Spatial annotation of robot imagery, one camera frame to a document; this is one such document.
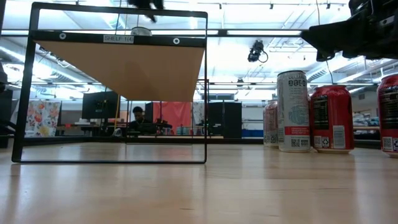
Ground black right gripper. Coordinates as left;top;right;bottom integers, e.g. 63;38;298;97
300;0;398;62

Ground red cola can black script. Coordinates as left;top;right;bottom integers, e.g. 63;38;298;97
309;84;356;155
376;73;398;159

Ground person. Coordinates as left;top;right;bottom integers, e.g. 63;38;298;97
128;106;158;135

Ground orange partition panel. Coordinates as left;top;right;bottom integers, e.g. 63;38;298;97
152;101;193;135

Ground rack with blue bins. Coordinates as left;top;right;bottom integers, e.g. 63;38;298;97
242;129;264;139

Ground black cabinet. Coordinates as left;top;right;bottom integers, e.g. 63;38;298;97
207;101;243;139

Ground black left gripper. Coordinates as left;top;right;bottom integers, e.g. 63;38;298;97
127;0;165;23

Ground floral patterned cloth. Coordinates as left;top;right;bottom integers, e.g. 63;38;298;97
24;100;62;138

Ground black background monitor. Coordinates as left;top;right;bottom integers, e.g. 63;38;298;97
81;91;121;120

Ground wooden shelf black metal frame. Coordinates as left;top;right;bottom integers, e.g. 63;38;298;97
11;1;208;165

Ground overhead LED light bar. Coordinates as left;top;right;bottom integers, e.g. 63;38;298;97
0;28;312;38

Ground cluttered background workbench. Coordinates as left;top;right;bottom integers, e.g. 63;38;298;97
354;112;380;140

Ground black overhead camera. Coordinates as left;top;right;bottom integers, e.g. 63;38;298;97
247;39;269;63

